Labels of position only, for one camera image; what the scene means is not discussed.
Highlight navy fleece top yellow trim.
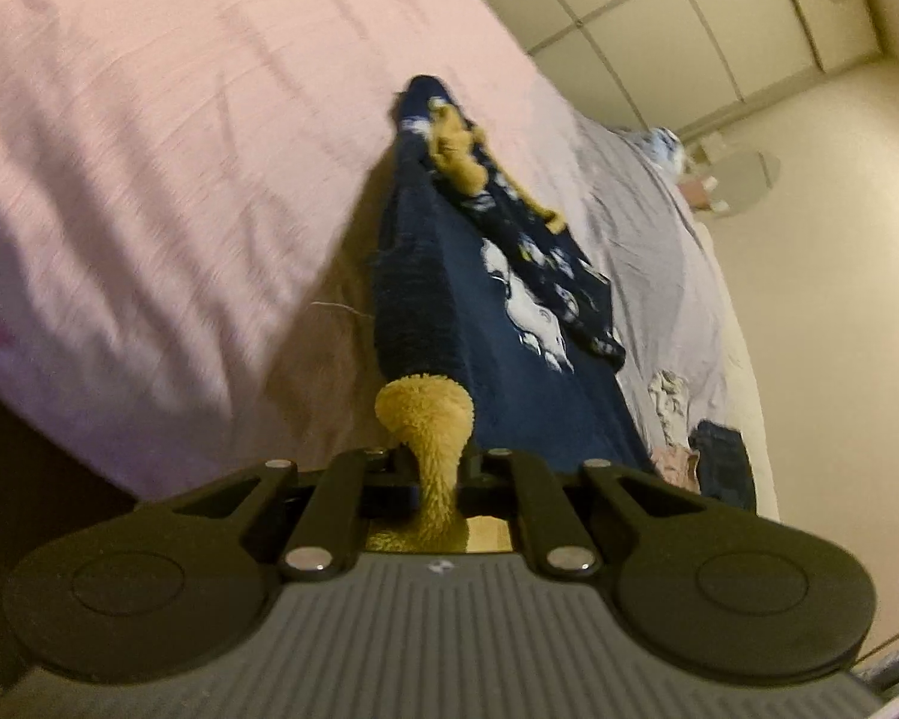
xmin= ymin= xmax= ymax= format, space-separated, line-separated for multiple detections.
xmin=367 ymin=75 xmax=656 ymax=551

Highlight white patterned cloth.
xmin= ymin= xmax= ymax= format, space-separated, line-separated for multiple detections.
xmin=648 ymin=370 xmax=694 ymax=451

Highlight light blue cloth bundle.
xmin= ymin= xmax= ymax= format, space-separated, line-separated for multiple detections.
xmin=640 ymin=127 xmax=686 ymax=173

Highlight oval mirror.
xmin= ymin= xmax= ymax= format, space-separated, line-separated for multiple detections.
xmin=708 ymin=150 xmax=784 ymax=220

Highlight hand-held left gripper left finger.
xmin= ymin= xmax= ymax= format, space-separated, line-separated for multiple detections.
xmin=168 ymin=445 xmax=421 ymax=584

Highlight beige panelled wardrobe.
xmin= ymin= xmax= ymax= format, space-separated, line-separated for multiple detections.
xmin=435 ymin=0 xmax=892 ymax=143

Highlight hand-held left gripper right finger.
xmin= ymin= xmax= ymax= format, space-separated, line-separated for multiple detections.
xmin=457 ymin=448 xmax=710 ymax=582

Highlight beige garment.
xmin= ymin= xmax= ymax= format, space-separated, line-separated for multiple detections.
xmin=650 ymin=445 xmax=701 ymax=496

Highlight dark blue jeans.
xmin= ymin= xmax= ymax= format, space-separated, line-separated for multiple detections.
xmin=689 ymin=419 xmax=758 ymax=512

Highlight bed with striped sheet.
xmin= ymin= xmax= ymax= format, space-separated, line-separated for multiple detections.
xmin=0 ymin=0 xmax=743 ymax=499

